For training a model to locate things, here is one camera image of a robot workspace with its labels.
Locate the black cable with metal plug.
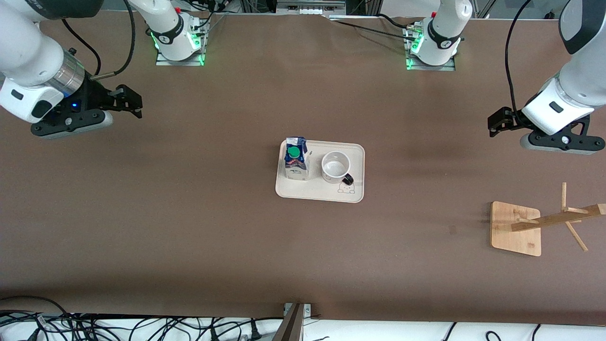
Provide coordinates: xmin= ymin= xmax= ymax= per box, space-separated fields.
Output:
xmin=89 ymin=0 xmax=136 ymax=79

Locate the blue milk carton green cap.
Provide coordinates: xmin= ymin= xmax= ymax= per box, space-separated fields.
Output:
xmin=284 ymin=137 xmax=309 ymax=181

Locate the cream rabbit print tray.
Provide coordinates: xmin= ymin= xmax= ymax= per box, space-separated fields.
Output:
xmin=275 ymin=139 xmax=365 ymax=203

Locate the black cable on table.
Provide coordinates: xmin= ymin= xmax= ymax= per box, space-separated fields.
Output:
xmin=329 ymin=19 xmax=419 ymax=42
xmin=376 ymin=13 xmax=424 ymax=30

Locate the white smiley mug black handle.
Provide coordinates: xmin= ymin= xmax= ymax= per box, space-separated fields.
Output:
xmin=321 ymin=151 xmax=354 ymax=186

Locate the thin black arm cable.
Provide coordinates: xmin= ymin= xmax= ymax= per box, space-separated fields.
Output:
xmin=61 ymin=18 xmax=102 ymax=76

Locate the dark camera mount post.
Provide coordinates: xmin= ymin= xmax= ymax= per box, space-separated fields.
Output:
xmin=271 ymin=303 xmax=306 ymax=341

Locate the wooden cup rack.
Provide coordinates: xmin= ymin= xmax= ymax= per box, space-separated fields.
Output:
xmin=490 ymin=182 xmax=606 ymax=257

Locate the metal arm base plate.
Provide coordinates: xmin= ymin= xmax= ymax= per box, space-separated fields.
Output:
xmin=405 ymin=26 xmax=456 ymax=72
xmin=155 ymin=13 xmax=211 ymax=66

